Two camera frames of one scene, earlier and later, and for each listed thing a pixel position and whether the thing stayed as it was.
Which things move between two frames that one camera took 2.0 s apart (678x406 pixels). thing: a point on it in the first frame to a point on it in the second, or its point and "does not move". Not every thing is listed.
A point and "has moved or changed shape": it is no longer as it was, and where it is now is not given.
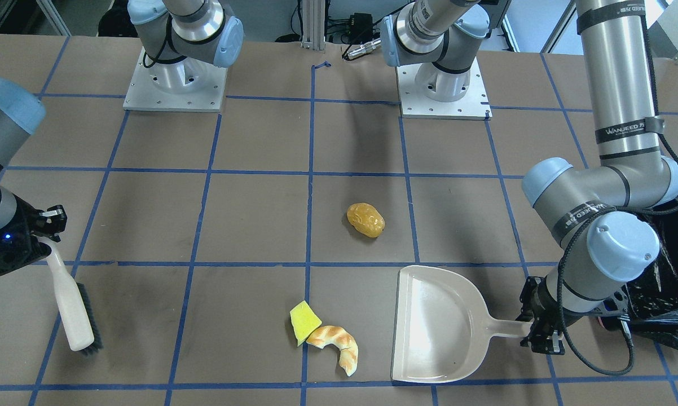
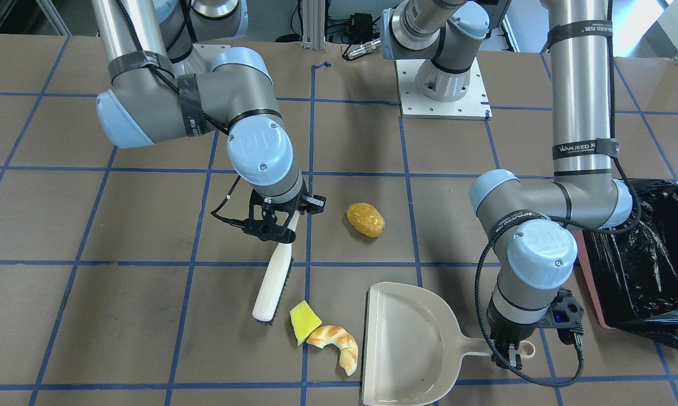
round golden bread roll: x=366 y=219 does not move
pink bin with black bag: x=666 y=299 does not move
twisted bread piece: x=340 y=338 does not move
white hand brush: x=82 y=332 to x=265 y=307
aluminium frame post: x=313 y=25 does not move
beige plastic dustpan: x=442 y=329 has moved or changed shape
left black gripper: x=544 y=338 to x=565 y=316
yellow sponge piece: x=305 y=321 does not move
